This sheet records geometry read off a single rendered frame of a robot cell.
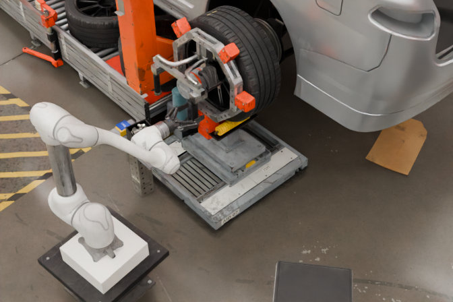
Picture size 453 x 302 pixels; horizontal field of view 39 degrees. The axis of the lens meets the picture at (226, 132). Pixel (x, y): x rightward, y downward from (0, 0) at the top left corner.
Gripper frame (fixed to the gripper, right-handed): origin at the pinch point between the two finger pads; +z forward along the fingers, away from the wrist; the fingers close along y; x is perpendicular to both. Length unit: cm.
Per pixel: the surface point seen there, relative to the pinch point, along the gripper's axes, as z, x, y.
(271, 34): 69, 14, -10
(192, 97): -1.3, 10.8, 0.3
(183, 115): 11.2, -26.0, -25.0
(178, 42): 20.7, 16.2, -37.9
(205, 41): 21.3, 29.0, -14.2
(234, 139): 42, -56, -12
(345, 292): 2, -49, 114
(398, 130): 155, -82, 40
